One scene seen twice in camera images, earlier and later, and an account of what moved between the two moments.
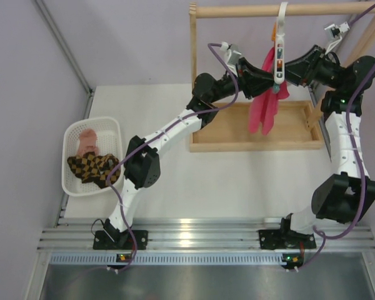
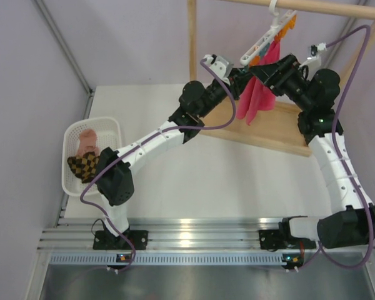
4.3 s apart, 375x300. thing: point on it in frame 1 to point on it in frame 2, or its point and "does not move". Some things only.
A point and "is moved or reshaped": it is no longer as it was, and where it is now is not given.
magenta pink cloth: x=264 y=109 is moved or reshaped
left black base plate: x=103 y=242 does not move
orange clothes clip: x=274 y=34 to x=290 y=25
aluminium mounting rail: x=204 y=233 does not move
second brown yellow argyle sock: x=85 y=166 does not move
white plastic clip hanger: x=279 y=47 to x=281 y=20
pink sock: x=87 y=142 does not move
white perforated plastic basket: x=108 y=130 does not move
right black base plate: x=285 y=239 does not move
